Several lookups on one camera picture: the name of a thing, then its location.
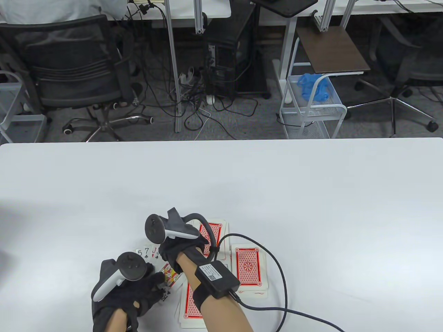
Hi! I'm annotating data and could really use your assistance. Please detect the person's right hand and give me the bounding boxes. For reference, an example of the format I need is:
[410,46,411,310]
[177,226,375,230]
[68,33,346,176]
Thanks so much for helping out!
[160,237,209,275]

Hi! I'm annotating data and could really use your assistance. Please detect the person's left hand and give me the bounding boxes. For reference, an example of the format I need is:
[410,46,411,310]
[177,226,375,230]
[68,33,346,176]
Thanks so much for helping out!
[92,264,172,332]

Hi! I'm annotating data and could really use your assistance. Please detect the pile of dealt red cards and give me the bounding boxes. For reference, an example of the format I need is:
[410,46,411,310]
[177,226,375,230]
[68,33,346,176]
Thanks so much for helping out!
[178,276,209,329]
[230,244,269,299]
[190,219,231,262]
[136,246,184,304]

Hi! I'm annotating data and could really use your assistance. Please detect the person's right forearm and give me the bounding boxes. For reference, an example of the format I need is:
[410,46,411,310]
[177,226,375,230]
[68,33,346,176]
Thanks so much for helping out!
[178,249,254,332]

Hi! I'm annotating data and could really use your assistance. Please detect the person's left forearm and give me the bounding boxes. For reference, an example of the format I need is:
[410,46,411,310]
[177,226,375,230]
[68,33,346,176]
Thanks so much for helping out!
[105,308,131,332]

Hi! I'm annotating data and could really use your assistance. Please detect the white floor power strip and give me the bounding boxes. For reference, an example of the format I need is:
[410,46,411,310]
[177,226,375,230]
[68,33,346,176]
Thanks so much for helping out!
[178,67,204,87]

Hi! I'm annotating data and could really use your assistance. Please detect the white metal trolley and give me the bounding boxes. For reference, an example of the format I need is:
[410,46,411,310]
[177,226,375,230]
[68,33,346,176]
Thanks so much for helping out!
[0,70,48,143]

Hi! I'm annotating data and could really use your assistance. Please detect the black mesh office chair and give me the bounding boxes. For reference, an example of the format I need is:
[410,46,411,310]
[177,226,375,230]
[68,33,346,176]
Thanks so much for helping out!
[0,15,155,142]

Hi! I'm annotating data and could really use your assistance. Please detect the black computer tower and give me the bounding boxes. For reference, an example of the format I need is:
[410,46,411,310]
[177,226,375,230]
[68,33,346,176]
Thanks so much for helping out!
[204,3,271,101]

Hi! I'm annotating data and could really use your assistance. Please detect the crumpled blue gloves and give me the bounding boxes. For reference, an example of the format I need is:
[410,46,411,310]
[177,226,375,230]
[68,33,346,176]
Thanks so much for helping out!
[297,73,332,103]

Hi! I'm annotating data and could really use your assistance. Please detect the brown wooden side table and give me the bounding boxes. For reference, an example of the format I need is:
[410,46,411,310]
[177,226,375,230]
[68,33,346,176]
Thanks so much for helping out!
[295,25,372,75]

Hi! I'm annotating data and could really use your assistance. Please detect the dark grey office chair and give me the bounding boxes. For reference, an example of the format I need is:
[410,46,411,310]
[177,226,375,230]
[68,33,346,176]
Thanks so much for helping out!
[346,16,443,138]

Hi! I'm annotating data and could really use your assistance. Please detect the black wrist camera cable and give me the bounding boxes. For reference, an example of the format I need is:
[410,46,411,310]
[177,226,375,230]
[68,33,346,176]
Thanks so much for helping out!
[208,233,346,332]

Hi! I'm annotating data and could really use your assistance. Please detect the tangle of black floor cables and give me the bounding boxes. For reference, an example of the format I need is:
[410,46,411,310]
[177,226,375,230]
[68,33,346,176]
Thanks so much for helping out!
[138,62,260,141]

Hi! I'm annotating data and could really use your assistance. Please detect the aluminium frame post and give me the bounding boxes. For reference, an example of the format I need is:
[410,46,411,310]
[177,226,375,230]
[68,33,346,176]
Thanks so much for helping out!
[193,0,206,35]
[313,0,335,33]
[165,0,182,134]
[340,0,358,31]

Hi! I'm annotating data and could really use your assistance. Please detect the white wire rolling cart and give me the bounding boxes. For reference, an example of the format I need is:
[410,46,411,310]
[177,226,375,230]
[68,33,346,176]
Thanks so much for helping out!
[278,36,348,140]

